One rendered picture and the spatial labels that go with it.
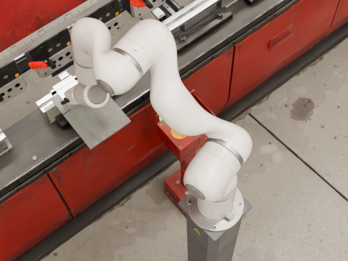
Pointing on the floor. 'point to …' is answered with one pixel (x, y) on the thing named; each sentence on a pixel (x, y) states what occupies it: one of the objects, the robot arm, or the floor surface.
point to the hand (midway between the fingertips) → (75, 91)
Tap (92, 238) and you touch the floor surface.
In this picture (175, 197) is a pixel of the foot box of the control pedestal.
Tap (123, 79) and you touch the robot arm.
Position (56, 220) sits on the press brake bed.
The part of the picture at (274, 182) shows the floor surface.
